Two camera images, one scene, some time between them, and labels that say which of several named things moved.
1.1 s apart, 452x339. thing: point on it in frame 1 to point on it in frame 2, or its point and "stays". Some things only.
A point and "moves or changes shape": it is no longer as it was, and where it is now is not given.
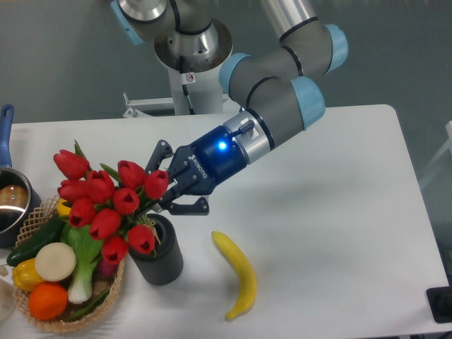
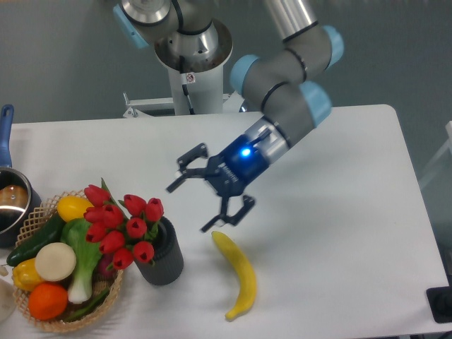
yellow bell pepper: [25, 275] stays
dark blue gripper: [197, 169] to [227, 173]
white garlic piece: [3, 271] stays
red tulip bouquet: [109, 203] moves or changes shape
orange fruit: [48, 301] stays
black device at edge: [440, 301] stays
